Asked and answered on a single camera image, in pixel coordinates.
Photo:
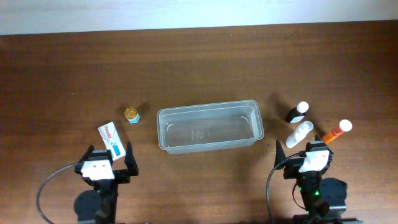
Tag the dark bottle white cap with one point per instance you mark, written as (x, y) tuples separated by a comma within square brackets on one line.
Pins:
[(296, 114)]

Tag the orange tube white cap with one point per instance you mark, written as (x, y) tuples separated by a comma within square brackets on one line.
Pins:
[(344, 126)]

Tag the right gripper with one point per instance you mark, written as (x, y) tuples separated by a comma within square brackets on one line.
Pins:
[(289, 172)]

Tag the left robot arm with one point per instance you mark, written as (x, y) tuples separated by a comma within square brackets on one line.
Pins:
[(99, 204)]

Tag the white Panadol box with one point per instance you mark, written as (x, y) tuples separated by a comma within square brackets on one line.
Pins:
[(112, 141)]

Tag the small jar gold lid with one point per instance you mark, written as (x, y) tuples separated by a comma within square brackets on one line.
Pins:
[(132, 115)]

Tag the clear plastic container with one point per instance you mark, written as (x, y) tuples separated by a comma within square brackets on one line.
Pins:
[(209, 127)]

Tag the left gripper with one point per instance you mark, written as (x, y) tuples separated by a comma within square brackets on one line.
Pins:
[(121, 177)]

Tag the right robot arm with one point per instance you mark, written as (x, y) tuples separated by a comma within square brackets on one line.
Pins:
[(323, 199)]

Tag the white spray bottle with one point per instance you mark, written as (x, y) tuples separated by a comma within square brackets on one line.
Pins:
[(299, 134)]

